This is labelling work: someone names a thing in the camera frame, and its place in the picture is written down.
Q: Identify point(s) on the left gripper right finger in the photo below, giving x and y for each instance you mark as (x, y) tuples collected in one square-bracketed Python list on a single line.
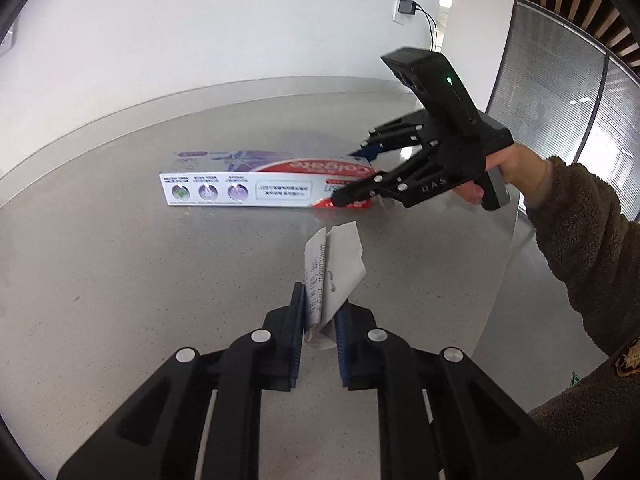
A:
[(439, 415)]

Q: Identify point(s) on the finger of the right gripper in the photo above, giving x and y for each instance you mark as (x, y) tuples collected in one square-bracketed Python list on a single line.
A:
[(403, 132), (380, 185)]

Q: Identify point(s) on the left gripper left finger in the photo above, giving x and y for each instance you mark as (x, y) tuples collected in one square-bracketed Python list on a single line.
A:
[(198, 415)]

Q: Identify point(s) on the brown fleece right sleeve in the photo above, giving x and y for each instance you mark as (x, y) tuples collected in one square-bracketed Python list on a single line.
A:
[(593, 249)]

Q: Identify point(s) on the person's right hand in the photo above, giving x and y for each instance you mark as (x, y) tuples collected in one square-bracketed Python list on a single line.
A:
[(525, 170)]

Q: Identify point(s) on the toothpaste box red white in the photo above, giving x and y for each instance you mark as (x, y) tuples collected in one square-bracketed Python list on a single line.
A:
[(259, 179)]

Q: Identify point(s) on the white paper receipt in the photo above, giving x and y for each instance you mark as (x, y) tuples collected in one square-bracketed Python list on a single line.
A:
[(333, 270)]

